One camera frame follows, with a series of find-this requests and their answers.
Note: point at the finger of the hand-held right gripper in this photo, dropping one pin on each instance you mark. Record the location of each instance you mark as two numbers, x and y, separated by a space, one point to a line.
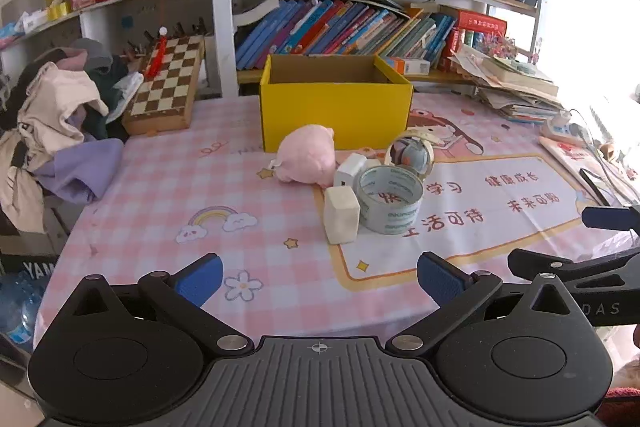
610 218
550 264

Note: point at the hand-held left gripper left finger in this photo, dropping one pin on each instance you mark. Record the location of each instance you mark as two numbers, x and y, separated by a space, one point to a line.
200 279

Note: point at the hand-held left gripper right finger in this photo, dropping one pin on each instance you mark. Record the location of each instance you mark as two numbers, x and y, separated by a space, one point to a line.
440 278

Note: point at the clear tape roll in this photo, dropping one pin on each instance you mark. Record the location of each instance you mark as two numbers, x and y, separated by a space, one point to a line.
390 218

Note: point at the white rectangular block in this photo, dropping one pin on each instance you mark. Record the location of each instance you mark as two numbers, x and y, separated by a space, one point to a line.
340 217

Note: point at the white wrist watch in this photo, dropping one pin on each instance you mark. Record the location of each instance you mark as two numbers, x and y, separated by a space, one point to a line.
407 154

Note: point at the white charger plug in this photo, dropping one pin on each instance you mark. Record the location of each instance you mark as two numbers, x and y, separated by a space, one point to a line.
347 172

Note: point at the pink plush toy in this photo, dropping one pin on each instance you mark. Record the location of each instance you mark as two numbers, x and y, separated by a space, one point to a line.
305 154

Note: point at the yellow cardboard box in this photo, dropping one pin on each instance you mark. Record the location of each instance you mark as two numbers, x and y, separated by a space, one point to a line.
330 117

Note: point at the red white booklet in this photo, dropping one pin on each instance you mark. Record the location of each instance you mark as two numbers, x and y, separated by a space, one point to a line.
575 157

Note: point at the white power strip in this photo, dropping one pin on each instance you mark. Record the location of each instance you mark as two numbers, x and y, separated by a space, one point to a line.
562 127

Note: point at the purple garment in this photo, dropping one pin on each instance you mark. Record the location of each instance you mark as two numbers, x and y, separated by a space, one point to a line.
82 172

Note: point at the stack of papers and books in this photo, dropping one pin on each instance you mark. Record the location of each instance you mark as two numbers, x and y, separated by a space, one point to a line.
510 82

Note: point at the blue water bottle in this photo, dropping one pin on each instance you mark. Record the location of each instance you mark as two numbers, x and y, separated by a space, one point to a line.
17 312

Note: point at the wooden chessboard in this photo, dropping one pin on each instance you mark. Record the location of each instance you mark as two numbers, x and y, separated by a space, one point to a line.
165 87

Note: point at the large white orange box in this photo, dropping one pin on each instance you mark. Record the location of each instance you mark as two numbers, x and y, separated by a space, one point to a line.
407 66

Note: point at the red tassel ornament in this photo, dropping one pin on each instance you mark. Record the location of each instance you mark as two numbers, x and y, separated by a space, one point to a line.
156 57

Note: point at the pile of clothes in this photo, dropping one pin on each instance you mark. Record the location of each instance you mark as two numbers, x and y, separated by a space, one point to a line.
50 107

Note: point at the thick red book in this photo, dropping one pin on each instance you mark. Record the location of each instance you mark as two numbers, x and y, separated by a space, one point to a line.
475 27

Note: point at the grey garment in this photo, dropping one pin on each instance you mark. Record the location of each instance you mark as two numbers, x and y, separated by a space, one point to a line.
85 49

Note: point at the row of colourful books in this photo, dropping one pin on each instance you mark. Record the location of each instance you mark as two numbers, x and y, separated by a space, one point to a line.
330 32

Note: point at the white side shelf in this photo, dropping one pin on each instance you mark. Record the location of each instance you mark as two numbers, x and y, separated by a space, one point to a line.
100 14

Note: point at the white shelf post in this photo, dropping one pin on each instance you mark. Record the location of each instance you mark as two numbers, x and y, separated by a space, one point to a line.
222 7

